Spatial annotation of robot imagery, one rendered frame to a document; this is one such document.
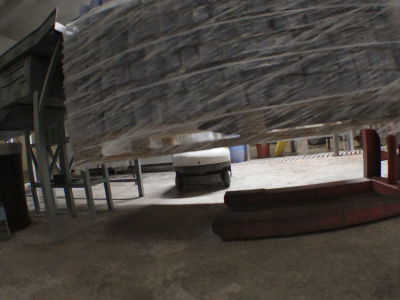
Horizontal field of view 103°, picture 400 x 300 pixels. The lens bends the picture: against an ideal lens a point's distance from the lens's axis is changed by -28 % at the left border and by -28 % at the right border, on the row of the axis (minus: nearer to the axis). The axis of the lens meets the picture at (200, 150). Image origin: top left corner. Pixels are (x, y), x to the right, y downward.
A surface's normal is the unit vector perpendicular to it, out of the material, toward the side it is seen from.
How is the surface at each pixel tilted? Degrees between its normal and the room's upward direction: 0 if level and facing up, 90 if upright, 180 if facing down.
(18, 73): 90
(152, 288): 0
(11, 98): 90
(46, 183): 90
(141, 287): 0
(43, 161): 90
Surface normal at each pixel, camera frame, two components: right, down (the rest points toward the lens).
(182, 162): -0.53, 0.07
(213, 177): 0.18, 0.02
